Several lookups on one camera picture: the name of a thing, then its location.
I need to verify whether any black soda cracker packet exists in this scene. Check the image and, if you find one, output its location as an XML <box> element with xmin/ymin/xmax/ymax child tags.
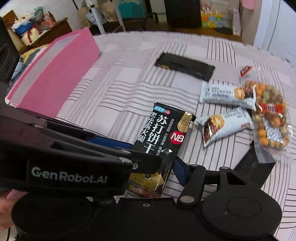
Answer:
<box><xmin>127</xmin><ymin>102</ymin><xmax>196</xmax><ymax>198</ymax></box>

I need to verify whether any clear bag of coated peanuts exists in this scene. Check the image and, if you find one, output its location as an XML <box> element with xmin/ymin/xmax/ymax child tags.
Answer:
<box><xmin>239</xmin><ymin>65</ymin><xmax>293</xmax><ymax>152</ymax></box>

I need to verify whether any white snack bar packet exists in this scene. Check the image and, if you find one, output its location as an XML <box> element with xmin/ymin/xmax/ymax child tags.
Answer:
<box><xmin>199</xmin><ymin>82</ymin><xmax>256</xmax><ymax>110</ymax></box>
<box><xmin>196</xmin><ymin>107</ymin><xmax>253</xmax><ymax>147</ymax></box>

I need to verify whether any pink cardboard storage box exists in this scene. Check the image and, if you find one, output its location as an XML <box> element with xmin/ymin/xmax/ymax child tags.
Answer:
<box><xmin>5</xmin><ymin>28</ymin><xmax>99</xmax><ymax>118</ymax></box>

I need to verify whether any black snack packet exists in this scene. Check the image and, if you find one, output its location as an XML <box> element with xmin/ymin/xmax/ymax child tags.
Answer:
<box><xmin>155</xmin><ymin>52</ymin><xmax>216</xmax><ymax>82</ymax></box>

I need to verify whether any person's left hand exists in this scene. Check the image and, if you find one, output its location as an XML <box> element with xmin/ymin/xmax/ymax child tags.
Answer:
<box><xmin>0</xmin><ymin>190</ymin><xmax>27</xmax><ymax>230</ymax></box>

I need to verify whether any striped pink bed sheet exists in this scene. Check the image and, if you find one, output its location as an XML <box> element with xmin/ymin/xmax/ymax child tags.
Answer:
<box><xmin>56</xmin><ymin>32</ymin><xmax>295</xmax><ymax>240</ymax></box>

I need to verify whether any cream round gift box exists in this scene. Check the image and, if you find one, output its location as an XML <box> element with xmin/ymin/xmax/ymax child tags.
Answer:
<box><xmin>21</xmin><ymin>27</ymin><xmax>41</xmax><ymax>46</ymax></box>

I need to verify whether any brown wooden nightstand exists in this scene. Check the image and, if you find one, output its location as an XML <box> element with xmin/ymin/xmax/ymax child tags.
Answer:
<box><xmin>3</xmin><ymin>10</ymin><xmax>72</xmax><ymax>55</ymax></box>

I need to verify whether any blue flower basket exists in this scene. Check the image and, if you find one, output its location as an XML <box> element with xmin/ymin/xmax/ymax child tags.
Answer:
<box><xmin>11</xmin><ymin>16</ymin><xmax>35</xmax><ymax>36</ymax></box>

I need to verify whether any black suitcase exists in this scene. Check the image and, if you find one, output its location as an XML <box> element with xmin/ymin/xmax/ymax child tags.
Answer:
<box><xmin>164</xmin><ymin>0</ymin><xmax>202</xmax><ymax>29</ymax></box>

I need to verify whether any teal shopping bag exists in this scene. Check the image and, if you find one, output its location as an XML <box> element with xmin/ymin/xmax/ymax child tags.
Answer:
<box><xmin>118</xmin><ymin>0</ymin><xmax>144</xmax><ymax>19</ymax></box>

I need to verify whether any colourful gift bag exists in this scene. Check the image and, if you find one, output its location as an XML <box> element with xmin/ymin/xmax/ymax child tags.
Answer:
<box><xmin>200</xmin><ymin>1</ymin><xmax>233</xmax><ymax>29</ymax></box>

